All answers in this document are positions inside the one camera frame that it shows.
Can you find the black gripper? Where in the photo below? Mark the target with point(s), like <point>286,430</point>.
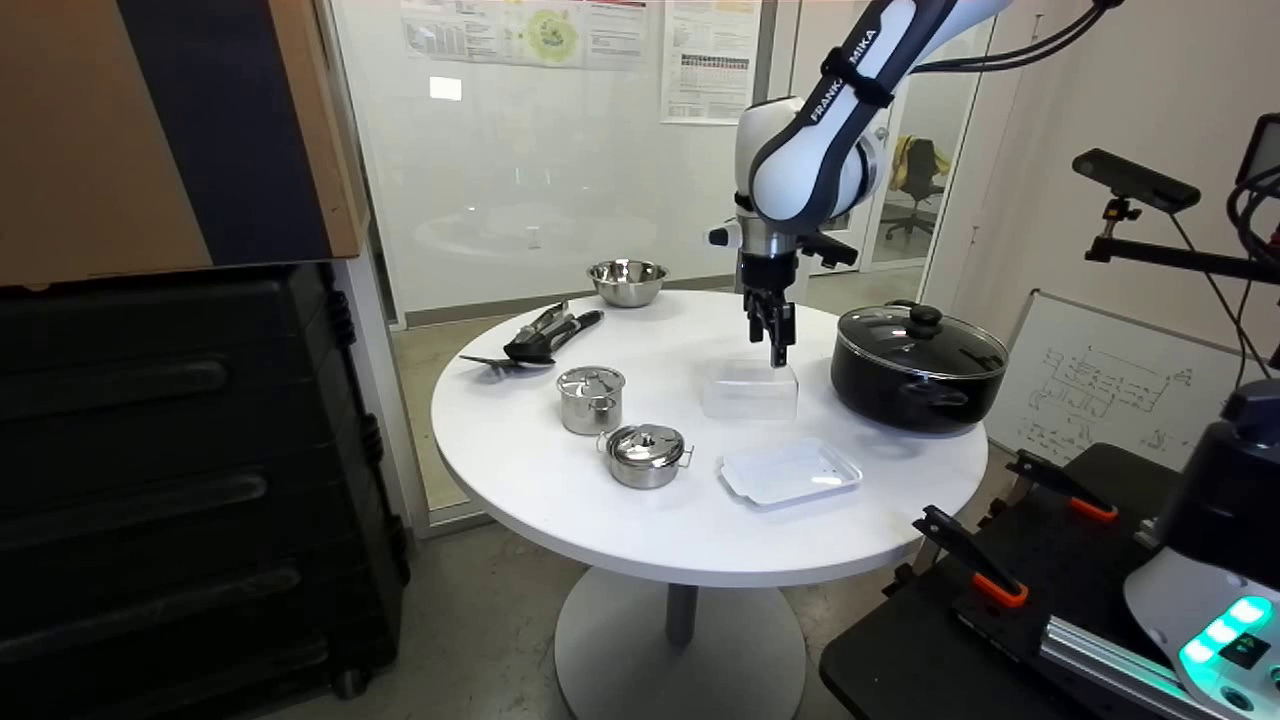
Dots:
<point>771,282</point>

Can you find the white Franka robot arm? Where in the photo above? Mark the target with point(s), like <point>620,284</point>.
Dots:
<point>803,162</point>

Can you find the glass pot lid black knob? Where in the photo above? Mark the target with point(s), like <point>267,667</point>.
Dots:
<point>923,348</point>

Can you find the black cooking pot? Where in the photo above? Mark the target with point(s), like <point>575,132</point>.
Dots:
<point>906,398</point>

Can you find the wide steel bowl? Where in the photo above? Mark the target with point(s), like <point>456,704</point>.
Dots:
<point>627,282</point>

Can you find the steel bowl near edge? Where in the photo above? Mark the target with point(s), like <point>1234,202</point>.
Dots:
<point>647,458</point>

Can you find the tall steel cup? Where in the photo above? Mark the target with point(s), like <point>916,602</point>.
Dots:
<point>588,402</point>

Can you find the office chair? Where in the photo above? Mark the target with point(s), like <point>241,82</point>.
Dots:
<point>923,182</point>

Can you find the black kitchen tongs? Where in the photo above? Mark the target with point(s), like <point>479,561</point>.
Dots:
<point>554,331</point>

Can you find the round white table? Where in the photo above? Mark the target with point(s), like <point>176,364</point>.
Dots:
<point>665,532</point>

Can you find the white text poster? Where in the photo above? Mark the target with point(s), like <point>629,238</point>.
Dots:
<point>704,65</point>

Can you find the black spatula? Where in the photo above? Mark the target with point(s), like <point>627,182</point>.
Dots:
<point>500,360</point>

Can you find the white whiteboard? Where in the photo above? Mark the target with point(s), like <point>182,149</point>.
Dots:
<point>1104,384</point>

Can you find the poster with green circle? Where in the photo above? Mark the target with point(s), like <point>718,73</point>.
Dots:
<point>546,33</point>

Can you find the black perforated robot bench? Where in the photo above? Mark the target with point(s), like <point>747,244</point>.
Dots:
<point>935,667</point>

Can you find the small white sticker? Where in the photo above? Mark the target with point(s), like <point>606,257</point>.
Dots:
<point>444,91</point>

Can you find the black stand-mounted device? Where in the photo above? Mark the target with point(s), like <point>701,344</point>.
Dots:
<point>1267,152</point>

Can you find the black ribbed case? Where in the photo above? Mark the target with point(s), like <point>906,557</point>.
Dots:
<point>161,464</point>

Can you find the brown cardboard box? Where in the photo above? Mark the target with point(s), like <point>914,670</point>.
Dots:
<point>82,132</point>

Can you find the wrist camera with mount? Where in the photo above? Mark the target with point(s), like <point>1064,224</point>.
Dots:
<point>721,238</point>

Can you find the black camera on stand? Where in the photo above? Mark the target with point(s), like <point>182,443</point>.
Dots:
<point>1133,182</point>

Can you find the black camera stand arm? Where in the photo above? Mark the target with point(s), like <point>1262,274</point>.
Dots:
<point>1173,252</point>

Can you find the aluminium rail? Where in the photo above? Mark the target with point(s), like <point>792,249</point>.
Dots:
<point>1104,663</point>

